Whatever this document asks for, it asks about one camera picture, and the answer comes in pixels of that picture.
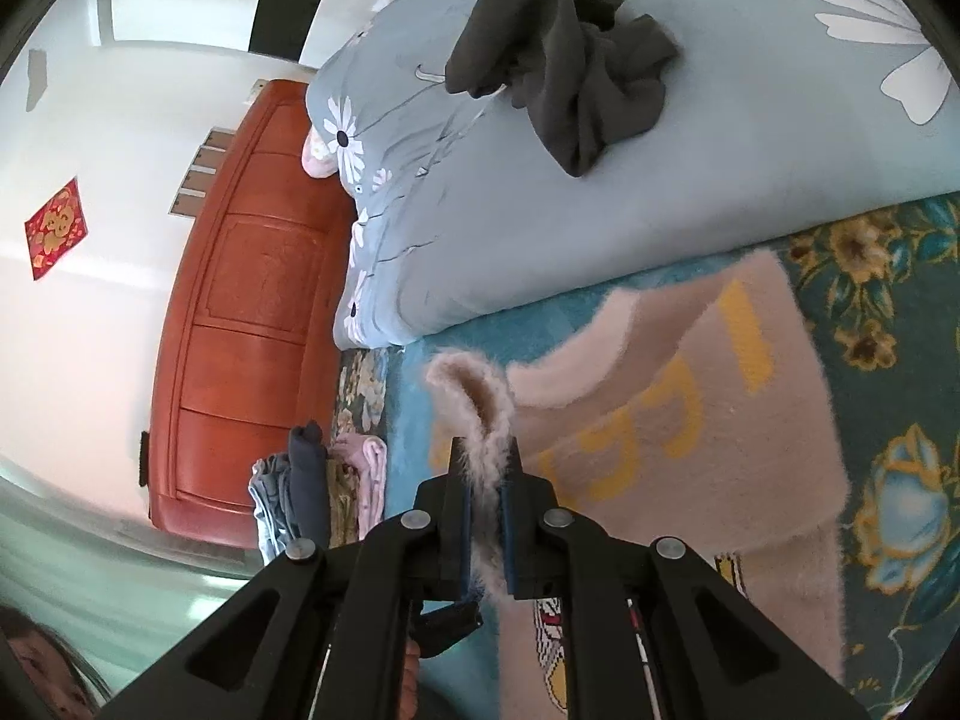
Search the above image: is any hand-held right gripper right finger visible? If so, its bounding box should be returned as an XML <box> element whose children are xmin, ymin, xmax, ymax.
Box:
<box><xmin>499</xmin><ymin>439</ymin><xmax>871</xmax><ymax>720</ymax></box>

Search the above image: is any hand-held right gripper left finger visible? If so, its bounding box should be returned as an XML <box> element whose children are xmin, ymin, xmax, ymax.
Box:
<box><xmin>97</xmin><ymin>435</ymin><xmax>482</xmax><ymax>720</ymax></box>

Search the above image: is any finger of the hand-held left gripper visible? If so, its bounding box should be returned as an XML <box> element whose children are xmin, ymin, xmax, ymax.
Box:
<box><xmin>409</xmin><ymin>601</ymin><xmax>485</xmax><ymax>659</ymax></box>

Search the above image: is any beige fuzzy sweater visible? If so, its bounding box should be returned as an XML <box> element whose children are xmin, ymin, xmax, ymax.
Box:
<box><xmin>424</xmin><ymin>249</ymin><xmax>853</xmax><ymax>720</ymax></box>

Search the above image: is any person's left forearm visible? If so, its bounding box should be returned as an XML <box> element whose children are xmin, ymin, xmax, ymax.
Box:
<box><xmin>401</xmin><ymin>641</ymin><xmax>430</xmax><ymax>720</ymax></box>

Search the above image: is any pink garment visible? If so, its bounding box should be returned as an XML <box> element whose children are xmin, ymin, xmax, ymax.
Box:
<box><xmin>330</xmin><ymin>433</ymin><xmax>389</xmax><ymax>535</ymax></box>

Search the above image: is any dark navy garment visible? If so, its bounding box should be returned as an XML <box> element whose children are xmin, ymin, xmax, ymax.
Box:
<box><xmin>289</xmin><ymin>422</ymin><xmax>332</xmax><ymax>550</ymax></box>

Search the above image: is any blue-grey garment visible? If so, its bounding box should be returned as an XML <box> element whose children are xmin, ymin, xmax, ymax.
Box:
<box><xmin>248</xmin><ymin>453</ymin><xmax>298</xmax><ymax>565</ymax></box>

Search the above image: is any grey-blue daisy print duvet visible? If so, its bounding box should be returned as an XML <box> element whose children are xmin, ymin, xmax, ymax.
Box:
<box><xmin>304</xmin><ymin>0</ymin><xmax>960</xmax><ymax>350</ymax></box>

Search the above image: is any orange wooden headboard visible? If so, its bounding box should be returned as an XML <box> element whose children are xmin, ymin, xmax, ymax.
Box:
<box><xmin>148</xmin><ymin>79</ymin><xmax>358</xmax><ymax>550</ymax></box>

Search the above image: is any person's head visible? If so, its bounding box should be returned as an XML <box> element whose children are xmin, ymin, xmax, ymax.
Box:
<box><xmin>0</xmin><ymin>606</ymin><xmax>115</xmax><ymax>720</ymax></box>

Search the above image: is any pink floral pillow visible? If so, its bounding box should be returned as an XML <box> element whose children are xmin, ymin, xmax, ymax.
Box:
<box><xmin>301</xmin><ymin>126</ymin><xmax>340</xmax><ymax>179</ymax></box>

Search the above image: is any teal floral bed sheet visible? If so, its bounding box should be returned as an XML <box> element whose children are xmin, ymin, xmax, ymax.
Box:
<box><xmin>330</xmin><ymin>191</ymin><xmax>960</xmax><ymax>720</ymax></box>

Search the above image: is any dark grey garment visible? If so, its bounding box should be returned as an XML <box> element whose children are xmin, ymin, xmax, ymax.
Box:
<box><xmin>444</xmin><ymin>0</ymin><xmax>682</xmax><ymax>179</ymax></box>

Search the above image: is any white wardrobe with black stripe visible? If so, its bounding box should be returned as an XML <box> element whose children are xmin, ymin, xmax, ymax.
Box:
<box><xmin>250</xmin><ymin>0</ymin><xmax>470</xmax><ymax>83</ymax></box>

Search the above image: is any red wall poster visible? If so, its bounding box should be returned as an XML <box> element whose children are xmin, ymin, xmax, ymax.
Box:
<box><xmin>24</xmin><ymin>176</ymin><xmax>89</xmax><ymax>282</ymax></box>

